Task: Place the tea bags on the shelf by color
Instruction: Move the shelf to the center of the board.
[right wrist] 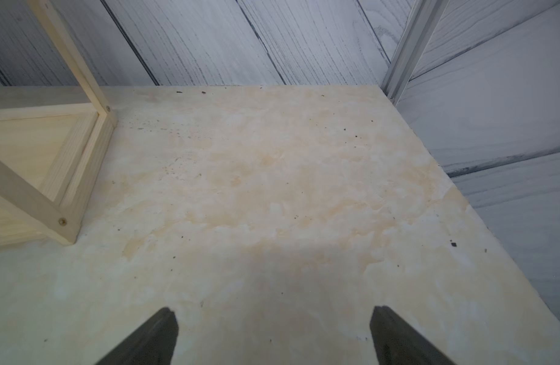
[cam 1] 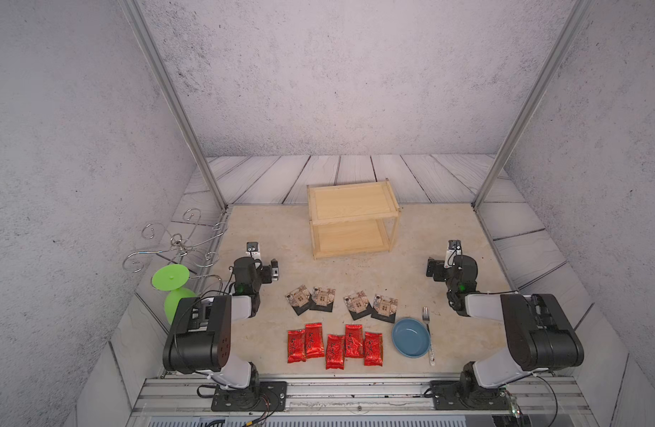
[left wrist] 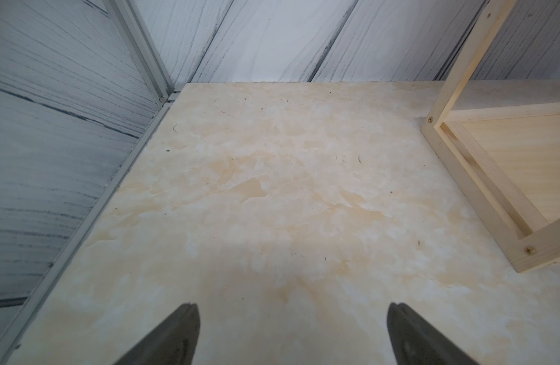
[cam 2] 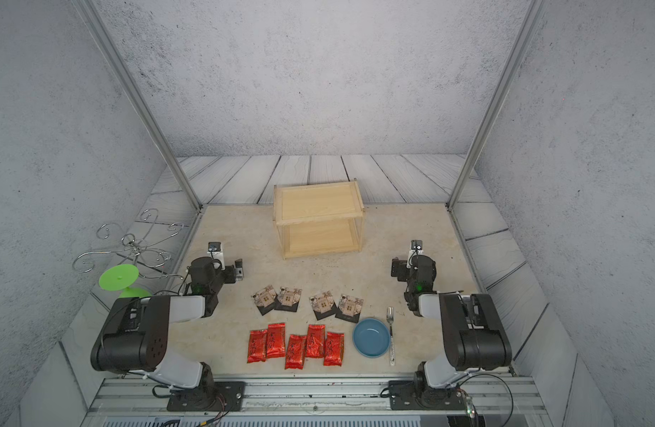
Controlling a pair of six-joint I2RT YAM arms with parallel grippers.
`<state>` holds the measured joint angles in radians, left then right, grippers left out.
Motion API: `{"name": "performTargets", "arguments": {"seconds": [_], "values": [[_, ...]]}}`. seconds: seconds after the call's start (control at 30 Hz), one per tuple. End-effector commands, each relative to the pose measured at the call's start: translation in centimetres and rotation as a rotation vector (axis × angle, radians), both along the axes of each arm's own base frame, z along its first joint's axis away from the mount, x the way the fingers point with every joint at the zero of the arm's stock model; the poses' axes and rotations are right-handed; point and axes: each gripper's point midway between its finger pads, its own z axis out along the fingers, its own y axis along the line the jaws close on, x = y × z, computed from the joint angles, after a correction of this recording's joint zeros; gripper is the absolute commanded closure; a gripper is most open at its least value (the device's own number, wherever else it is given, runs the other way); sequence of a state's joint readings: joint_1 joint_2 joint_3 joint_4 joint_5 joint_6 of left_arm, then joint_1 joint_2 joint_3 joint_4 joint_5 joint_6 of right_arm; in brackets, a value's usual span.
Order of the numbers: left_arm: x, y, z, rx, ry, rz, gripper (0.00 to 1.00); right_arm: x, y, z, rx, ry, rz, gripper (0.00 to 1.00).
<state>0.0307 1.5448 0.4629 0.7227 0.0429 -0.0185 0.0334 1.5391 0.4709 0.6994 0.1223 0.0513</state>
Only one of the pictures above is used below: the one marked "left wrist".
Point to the light wooden two-tier shelf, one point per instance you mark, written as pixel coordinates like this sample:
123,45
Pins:
505,160

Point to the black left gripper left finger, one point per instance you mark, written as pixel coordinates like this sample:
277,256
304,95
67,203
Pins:
173,341

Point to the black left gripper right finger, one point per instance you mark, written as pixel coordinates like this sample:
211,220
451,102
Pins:
416,341

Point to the left aluminium corner post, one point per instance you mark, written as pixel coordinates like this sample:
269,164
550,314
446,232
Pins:
132,29

